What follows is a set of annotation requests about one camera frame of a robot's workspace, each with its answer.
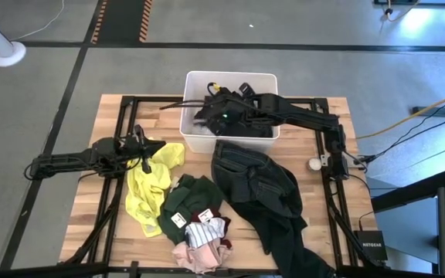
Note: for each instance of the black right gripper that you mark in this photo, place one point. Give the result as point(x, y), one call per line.
point(226, 108)

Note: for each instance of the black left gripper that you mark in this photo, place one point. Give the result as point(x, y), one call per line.
point(137, 148)

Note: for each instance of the neon yellow shirt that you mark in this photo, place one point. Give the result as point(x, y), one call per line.
point(145, 189)

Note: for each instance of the dark green garment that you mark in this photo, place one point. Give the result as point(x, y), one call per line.
point(184, 197)

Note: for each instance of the black garment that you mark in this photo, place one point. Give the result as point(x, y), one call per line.
point(253, 131)

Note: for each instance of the maroon garment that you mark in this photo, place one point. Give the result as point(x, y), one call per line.
point(218, 214)

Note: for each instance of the white striped cloth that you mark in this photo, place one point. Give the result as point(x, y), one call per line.
point(205, 233)

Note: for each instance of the dark denim jeans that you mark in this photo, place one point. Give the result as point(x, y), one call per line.
point(257, 181)

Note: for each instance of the pale pink garment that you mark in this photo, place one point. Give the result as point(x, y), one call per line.
point(201, 260)

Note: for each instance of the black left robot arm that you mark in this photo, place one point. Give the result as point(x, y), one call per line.
point(64, 160)

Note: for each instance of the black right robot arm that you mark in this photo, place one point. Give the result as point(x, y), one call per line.
point(303, 116)

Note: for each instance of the white plastic bin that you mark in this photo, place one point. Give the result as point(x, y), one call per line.
point(199, 83)

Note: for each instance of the orange black hazard tape strip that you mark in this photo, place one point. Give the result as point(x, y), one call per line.
point(145, 21)
point(98, 23)

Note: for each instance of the small white tape roll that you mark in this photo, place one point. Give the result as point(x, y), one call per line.
point(314, 164)

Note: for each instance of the white pole with round base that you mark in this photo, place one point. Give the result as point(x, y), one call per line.
point(6, 54)

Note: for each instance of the black metal beam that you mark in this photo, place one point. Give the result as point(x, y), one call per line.
point(412, 189)

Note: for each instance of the black metal table frame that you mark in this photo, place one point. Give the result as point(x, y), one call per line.
point(153, 99)

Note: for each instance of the black network switch box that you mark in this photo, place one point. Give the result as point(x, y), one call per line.
point(371, 245)

